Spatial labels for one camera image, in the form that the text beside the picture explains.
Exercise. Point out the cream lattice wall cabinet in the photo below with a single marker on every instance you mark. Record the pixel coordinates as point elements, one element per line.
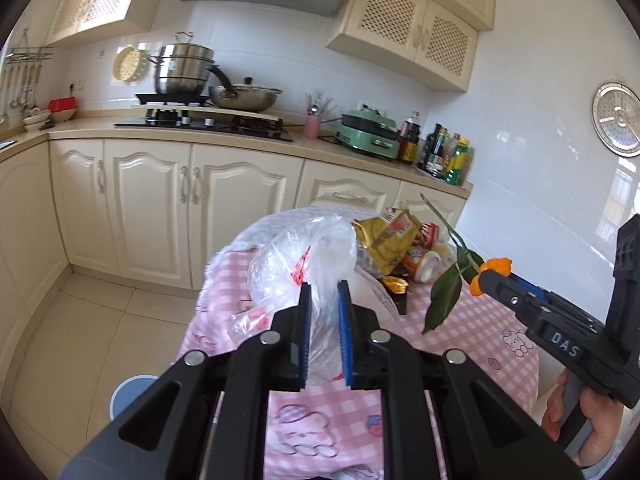
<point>100,0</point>
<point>400,25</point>

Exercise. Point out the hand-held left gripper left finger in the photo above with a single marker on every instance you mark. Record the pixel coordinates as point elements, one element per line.
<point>302,330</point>

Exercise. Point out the steel wok with lid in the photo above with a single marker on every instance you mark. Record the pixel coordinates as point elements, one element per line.
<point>245,97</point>

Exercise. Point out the pink checked tablecloth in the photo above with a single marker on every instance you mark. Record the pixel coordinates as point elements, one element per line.
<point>475,320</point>

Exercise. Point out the tangerine peel with leafy twig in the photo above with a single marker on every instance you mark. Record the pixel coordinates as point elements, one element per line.
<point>495,265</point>

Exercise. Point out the green electric cooker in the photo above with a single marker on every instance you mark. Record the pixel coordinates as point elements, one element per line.
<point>367,132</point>

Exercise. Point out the stack of white bowls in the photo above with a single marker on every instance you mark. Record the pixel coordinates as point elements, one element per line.
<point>36,121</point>

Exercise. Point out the wall utensil rack with ladles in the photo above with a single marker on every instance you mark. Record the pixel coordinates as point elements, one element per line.
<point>25,75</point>

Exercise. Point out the clear oil bottle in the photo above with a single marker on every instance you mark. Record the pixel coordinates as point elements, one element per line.
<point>452,145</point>

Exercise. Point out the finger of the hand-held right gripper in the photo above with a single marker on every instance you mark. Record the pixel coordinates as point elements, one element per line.
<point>510,297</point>
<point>535,294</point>

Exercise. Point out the clear plastic bag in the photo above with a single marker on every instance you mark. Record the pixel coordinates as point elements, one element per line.
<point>310,255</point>

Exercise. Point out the cream round colander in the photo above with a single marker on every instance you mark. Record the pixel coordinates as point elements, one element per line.
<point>129,62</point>

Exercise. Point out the orange soda can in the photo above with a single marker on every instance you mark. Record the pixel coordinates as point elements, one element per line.
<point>425,265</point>

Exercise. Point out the stainless steel steamer pot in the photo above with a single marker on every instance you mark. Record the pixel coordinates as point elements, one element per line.
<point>180,70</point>

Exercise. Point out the round metal steamer plate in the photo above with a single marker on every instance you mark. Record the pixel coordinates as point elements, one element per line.
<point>617,117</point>

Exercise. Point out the black gas stove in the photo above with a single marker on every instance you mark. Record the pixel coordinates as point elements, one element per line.
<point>225,125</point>

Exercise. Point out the crushed red soda can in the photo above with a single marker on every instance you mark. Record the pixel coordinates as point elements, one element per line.
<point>429,235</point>

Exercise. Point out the red lidded container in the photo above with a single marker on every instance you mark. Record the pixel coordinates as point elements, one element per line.
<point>62,105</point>

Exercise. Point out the green bottle with yellow cap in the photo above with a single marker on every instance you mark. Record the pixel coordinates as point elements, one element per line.
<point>457,165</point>

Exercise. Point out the blue plastic bucket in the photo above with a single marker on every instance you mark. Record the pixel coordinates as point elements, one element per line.
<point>130,390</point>

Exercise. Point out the dark sauce bottle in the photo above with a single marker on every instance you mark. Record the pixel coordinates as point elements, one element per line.
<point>427,155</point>
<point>437,152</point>

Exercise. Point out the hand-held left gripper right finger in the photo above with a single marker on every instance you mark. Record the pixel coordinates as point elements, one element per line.
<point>345,330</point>

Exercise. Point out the person's right forearm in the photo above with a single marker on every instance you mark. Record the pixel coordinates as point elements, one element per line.
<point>607,467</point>

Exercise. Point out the white wall socket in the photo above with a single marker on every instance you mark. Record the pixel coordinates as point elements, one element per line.
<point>76,86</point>

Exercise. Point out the person's right hand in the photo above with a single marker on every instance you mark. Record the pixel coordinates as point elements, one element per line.
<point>602,425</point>

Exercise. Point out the cream lower kitchen cabinets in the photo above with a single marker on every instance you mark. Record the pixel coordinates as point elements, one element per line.
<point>150,210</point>

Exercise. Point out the yellow snack bag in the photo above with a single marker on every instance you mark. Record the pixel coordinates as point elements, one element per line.
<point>385,240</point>

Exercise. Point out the small yellow-black packet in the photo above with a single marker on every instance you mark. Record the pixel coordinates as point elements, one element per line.
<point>396,286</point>

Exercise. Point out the pink utensil holder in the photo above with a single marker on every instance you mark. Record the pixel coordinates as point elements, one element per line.
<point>313,127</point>

